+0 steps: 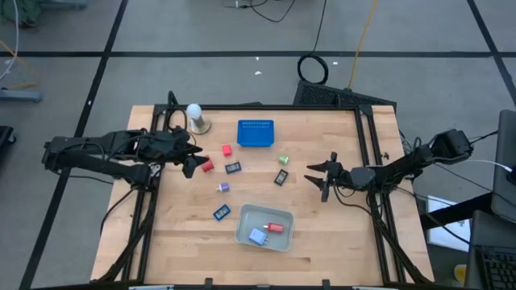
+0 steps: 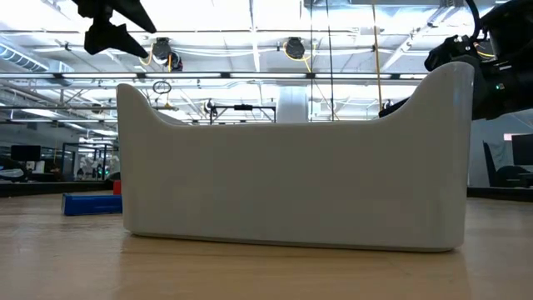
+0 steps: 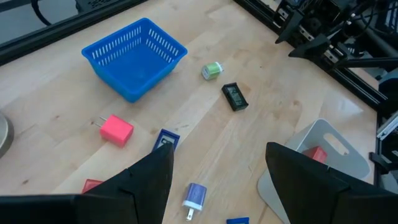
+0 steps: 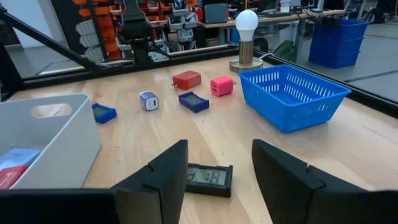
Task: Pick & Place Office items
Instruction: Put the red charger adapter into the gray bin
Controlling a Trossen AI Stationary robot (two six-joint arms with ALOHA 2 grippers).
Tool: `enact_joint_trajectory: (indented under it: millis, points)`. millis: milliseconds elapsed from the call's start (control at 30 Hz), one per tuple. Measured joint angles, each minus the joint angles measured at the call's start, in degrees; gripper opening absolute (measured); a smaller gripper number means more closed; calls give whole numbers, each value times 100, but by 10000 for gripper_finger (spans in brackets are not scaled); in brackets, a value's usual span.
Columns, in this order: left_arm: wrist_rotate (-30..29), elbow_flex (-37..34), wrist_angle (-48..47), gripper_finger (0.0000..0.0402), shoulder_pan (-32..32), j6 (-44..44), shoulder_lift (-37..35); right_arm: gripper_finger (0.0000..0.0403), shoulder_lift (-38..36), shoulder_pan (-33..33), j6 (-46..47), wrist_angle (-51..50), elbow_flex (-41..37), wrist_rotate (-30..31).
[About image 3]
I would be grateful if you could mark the bright blue digital clock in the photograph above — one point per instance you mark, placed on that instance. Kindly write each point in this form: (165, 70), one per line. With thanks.
(237, 221)

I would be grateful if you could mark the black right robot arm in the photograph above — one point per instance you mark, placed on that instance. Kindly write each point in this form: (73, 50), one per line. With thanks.
(373, 40)

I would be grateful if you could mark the navy blue digital clock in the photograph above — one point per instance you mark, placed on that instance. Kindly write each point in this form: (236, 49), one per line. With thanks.
(166, 138)

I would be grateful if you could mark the black vented box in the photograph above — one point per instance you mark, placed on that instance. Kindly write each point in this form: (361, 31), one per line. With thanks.
(96, 3)

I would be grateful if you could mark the blue slotted plastic basket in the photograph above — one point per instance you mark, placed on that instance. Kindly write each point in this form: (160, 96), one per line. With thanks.
(136, 62)

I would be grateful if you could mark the green wall charger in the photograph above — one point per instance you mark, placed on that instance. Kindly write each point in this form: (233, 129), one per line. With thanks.
(211, 71)

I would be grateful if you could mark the red wall charger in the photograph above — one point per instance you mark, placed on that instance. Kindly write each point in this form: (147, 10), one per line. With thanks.
(317, 154)

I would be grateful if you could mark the black digital clock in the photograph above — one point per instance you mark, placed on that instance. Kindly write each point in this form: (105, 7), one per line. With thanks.
(234, 96)

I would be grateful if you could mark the silver aluminium extrusion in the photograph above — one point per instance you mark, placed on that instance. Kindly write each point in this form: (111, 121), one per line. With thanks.
(387, 126)

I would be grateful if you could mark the red digital clock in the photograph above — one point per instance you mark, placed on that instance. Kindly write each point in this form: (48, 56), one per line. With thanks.
(90, 185)

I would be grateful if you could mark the white plastic storage bin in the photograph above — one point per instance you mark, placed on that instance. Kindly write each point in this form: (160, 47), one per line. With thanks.
(357, 165)

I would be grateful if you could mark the pink wall charger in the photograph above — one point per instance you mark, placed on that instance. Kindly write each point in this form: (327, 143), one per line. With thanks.
(116, 130)

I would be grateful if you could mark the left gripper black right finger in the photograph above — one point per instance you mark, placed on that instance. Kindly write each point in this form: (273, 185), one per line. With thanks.
(311, 196)

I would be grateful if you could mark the brass lamp with white bulb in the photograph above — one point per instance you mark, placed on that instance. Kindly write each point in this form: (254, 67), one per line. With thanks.
(5, 133)

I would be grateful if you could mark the purple wall charger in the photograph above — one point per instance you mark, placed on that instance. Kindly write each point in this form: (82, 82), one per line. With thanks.
(195, 196)

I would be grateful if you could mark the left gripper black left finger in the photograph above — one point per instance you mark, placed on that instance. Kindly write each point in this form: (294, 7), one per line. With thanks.
(146, 193)

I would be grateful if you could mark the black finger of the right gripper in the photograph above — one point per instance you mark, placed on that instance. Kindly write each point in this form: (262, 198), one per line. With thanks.
(292, 25)
(317, 45)

